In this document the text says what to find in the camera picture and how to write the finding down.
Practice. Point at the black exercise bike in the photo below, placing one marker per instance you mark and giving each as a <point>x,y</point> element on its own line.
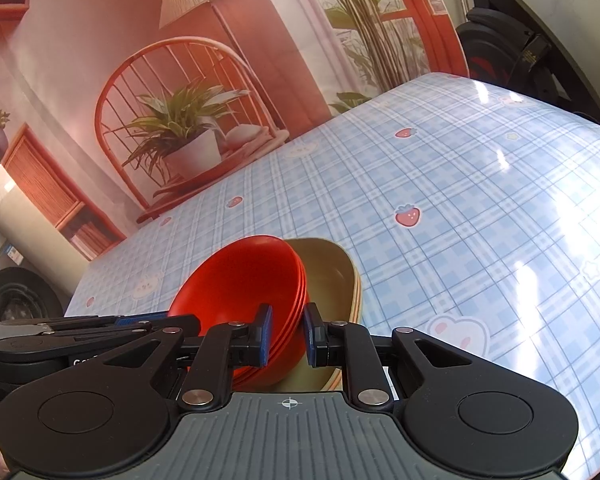
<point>495,40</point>

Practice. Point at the wall poster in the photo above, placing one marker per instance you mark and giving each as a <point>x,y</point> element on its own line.
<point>55,60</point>

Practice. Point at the orange plate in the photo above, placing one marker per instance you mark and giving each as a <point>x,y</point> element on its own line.
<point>358,300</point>

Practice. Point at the white washing machine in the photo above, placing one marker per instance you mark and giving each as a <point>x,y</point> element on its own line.
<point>35,240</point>

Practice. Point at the green deep plate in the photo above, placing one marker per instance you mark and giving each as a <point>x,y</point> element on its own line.
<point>330,280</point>

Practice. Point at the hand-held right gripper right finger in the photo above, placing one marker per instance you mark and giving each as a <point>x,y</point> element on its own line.
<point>310,334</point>

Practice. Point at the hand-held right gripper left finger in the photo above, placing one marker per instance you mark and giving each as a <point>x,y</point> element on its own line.
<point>265,335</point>

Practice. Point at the red plastic bowl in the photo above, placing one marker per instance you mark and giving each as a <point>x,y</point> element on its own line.
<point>292,330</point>
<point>230,280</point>
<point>270,375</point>

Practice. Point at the blue plaid tablecloth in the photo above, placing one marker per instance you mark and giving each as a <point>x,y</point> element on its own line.
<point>430,160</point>

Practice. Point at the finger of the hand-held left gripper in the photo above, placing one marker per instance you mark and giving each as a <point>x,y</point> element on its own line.
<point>145,319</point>

